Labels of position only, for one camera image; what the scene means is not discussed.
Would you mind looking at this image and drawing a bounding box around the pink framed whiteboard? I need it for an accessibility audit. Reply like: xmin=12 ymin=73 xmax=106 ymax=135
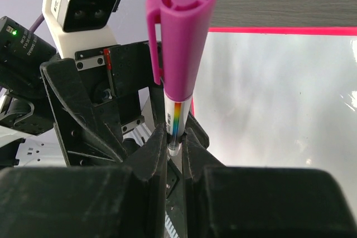
xmin=192 ymin=26 xmax=357 ymax=171

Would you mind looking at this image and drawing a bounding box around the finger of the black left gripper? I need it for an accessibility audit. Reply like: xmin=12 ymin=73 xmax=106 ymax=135
xmin=40 ymin=59 xmax=129 ymax=166

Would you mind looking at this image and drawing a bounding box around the purple capped marker pen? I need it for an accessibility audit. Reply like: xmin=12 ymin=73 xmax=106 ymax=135
xmin=146 ymin=0 xmax=217 ymax=156

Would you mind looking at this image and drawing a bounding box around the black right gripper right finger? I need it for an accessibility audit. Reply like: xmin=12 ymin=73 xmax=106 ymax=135
xmin=182 ymin=114 xmax=356 ymax=237

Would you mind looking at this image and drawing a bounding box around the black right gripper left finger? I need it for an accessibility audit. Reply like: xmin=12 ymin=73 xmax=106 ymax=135
xmin=1 ymin=124 xmax=167 ymax=237

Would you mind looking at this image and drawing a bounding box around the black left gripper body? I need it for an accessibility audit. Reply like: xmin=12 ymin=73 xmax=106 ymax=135
xmin=72 ymin=40 xmax=165 ymax=149

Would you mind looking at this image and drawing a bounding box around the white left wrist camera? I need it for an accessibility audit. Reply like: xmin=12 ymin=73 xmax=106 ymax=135
xmin=42 ymin=0 xmax=121 ymax=58

